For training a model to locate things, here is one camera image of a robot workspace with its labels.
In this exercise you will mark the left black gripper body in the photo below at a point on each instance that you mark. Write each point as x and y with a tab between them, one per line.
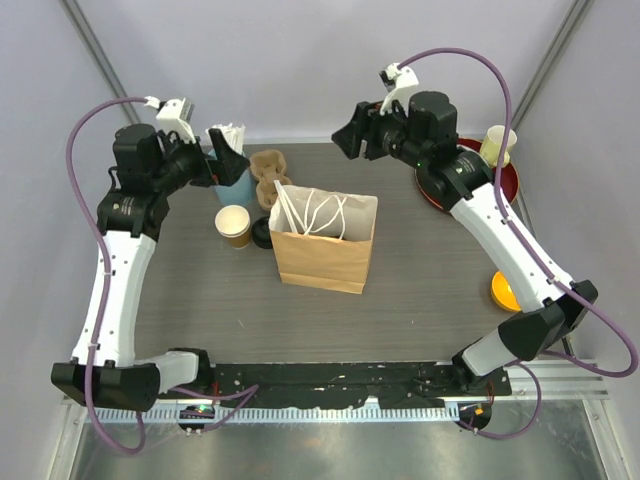
185	163

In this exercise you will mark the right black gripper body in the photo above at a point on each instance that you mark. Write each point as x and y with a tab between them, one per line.
389	133

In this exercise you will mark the brown paper bag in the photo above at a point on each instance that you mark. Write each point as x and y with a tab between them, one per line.
323	239

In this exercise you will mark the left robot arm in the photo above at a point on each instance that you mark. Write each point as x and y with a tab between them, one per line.
150	166

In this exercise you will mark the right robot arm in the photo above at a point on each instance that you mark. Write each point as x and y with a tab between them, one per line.
424	136

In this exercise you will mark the light blue straw holder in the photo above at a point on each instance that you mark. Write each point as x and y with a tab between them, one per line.
240	193

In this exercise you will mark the cardboard cup carrier stack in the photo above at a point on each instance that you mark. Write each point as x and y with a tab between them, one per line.
266	167

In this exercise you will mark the stack of paper cups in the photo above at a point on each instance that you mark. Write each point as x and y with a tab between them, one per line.
233	222

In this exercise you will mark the stack of black lids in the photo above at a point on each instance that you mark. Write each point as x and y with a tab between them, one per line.
260	233

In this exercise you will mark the pale yellow mug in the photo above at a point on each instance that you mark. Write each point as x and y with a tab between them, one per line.
490	147

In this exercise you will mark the orange bowl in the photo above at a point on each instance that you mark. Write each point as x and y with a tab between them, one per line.
502	293

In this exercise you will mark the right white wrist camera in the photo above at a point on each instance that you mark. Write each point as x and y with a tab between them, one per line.
401	83

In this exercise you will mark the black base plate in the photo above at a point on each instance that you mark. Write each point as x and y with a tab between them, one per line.
342	385

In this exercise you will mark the aluminium frame rail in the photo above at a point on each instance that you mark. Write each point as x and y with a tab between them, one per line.
551	380

